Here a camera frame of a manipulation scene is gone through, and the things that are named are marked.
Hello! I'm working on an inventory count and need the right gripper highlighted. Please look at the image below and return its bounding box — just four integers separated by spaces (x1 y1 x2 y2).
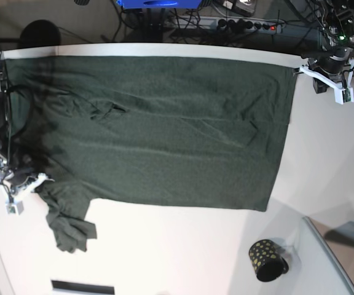
0 168 54 205

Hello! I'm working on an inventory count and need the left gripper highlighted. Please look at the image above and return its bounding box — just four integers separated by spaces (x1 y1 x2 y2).
304 53 354 94

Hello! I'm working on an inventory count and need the dark green t-shirt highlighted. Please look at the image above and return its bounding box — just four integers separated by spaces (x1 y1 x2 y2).
7 56 296 253

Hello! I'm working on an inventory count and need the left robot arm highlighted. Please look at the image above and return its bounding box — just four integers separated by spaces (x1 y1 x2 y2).
285 1 354 103

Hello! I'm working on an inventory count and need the white power strip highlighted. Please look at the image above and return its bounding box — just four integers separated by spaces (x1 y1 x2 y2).
167 16 287 35

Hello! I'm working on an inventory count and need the white slotted plate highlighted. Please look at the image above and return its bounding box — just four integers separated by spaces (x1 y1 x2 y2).
51 280 115 295

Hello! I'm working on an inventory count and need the black round stool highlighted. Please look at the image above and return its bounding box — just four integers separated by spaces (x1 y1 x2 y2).
18 20 61 49

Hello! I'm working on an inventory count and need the grey tray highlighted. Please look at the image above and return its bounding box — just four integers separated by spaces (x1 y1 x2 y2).
307 216 354 287

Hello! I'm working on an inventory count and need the black mug with gold dots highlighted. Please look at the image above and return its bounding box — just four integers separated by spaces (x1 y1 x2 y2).
248 239 289 283

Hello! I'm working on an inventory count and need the blue box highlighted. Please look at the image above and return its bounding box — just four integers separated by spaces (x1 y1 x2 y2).
116 0 201 9

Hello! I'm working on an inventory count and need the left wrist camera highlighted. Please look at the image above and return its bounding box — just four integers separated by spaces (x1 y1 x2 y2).
334 88 354 104

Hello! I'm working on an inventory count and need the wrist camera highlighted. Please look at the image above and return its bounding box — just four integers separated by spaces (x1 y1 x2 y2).
6 200 24 216
334 88 354 104

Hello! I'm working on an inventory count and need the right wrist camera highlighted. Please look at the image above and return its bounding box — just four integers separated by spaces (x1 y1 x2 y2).
6 200 24 216

